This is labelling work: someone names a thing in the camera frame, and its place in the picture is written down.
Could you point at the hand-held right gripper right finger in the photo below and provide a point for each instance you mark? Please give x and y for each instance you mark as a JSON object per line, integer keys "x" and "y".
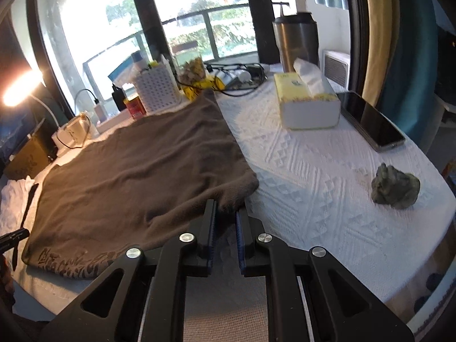
{"x": 240, "y": 242}

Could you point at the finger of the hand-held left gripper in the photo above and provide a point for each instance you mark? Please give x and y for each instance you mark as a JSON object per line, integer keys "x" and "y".
{"x": 14, "y": 239}

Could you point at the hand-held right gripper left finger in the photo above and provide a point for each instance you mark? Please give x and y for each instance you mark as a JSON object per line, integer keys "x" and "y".
{"x": 213, "y": 228}

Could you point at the brown t-shirt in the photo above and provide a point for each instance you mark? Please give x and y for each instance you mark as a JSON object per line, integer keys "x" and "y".
{"x": 142, "y": 171}

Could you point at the white garment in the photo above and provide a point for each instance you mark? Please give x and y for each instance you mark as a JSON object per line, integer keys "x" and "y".
{"x": 14, "y": 199}

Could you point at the cardboard box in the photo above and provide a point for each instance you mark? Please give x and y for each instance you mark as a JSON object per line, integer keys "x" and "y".
{"x": 28, "y": 156}

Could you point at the tablet screen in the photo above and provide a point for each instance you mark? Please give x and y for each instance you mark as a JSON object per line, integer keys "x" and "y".
{"x": 14, "y": 135}

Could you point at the red can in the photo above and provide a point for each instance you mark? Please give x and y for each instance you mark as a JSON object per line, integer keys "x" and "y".
{"x": 135, "y": 108}

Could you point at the yellow packets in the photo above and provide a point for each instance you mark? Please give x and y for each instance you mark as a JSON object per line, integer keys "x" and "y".
{"x": 205, "y": 84}

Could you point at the white power strip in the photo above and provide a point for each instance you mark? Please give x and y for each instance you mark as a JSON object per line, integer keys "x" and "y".
{"x": 112, "y": 123}

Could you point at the white desk lamp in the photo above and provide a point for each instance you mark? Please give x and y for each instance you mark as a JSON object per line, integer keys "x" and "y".
{"x": 17, "y": 91}

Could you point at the yellow tissue pack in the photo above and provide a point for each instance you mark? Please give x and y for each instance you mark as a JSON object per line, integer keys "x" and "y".
{"x": 306, "y": 108}

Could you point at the white plastic basket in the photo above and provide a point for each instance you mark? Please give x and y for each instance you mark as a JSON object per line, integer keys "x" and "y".
{"x": 156, "y": 89}

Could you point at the white power adapter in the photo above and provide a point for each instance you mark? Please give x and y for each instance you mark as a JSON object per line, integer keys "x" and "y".
{"x": 235, "y": 76}

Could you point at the white charger plug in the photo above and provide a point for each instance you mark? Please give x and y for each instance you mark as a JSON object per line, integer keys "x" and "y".
{"x": 101, "y": 112}

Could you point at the black charger plug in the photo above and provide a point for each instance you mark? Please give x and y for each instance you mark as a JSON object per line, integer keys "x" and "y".
{"x": 118, "y": 98}

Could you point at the glass jar with white lid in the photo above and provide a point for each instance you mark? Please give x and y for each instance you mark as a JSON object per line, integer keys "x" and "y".
{"x": 190, "y": 66}

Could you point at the grey-green crumpled lump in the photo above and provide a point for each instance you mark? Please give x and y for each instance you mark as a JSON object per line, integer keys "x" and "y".
{"x": 395, "y": 187}

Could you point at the blue and white packet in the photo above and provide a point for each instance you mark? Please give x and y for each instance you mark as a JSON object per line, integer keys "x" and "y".
{"x": 121, "y": 74}

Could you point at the black smartphone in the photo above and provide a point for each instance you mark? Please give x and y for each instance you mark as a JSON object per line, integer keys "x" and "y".
{"x": 374, "y": 123}

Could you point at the blue bottle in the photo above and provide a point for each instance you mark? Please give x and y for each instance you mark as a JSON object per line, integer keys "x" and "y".
{"x": 139, "y": 62}

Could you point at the white grilled appliance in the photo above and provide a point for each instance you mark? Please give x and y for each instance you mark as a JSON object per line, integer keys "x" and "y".
{"x": 336, "y": 67}

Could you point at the steel tumbler with black lid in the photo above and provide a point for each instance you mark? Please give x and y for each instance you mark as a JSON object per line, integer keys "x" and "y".
{"x": 295, "y": 42}

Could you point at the balcony railing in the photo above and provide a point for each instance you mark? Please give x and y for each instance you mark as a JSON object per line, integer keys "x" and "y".
{"x": 213, "y": 10}

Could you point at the yellow curtain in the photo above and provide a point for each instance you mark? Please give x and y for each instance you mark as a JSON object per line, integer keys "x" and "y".
{"x": 381, "y": 35}

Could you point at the teal curtain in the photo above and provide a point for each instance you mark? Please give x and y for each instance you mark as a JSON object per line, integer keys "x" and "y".
{"x": 413, "y": 60}

